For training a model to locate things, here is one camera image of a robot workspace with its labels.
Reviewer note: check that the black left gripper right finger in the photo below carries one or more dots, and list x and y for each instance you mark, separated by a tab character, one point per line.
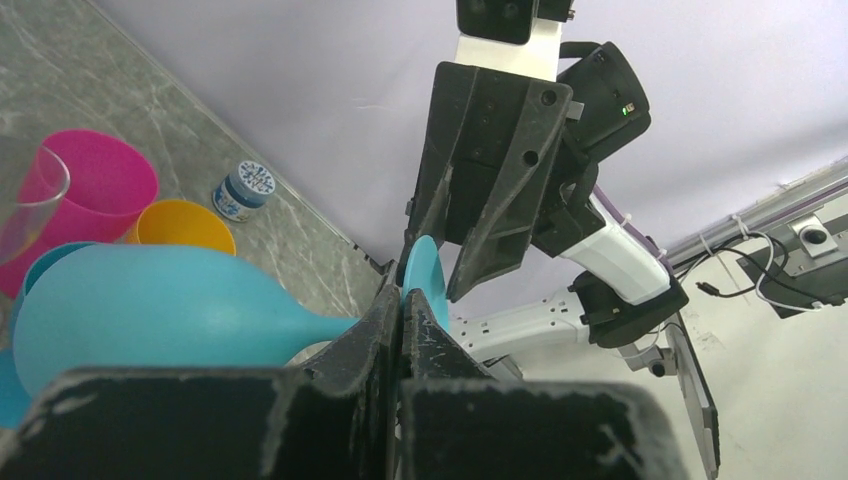
459	423

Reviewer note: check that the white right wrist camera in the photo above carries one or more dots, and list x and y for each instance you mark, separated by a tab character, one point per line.
520	37

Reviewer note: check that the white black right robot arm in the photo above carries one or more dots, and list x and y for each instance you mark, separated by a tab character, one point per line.
625	289

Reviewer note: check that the clear wine glass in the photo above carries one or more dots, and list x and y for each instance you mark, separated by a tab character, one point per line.
34	181

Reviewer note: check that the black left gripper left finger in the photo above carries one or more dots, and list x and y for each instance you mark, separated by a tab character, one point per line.
329	418

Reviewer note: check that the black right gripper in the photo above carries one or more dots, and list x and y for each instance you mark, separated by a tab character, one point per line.
508	163

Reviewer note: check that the pink wine glass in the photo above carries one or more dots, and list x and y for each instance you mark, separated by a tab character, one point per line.
111	183

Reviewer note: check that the yellow wine glass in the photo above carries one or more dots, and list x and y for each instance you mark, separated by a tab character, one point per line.
181	222

